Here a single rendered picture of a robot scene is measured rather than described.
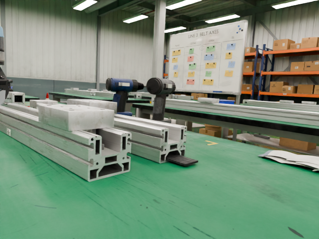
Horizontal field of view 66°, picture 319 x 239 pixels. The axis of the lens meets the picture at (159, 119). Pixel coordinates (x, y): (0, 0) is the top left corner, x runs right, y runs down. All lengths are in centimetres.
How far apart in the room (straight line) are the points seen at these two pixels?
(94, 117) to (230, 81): 320
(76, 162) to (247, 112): 169
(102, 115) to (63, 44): 1244
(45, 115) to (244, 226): 47
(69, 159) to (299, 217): 42
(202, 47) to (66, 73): 965
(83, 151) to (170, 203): 19
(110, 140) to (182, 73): 379
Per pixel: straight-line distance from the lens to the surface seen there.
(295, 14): 1206
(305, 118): 189
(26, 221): 38
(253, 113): 203
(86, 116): 53
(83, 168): 49
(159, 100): 87
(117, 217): 36
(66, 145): 54
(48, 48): 1277
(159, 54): 923
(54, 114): 57
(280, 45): 1090
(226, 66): 372
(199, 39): 412
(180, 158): 62
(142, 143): 65
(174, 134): 65
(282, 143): 414
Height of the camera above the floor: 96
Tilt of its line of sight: 7 degrees down
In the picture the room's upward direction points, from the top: 3 degrees clockwise
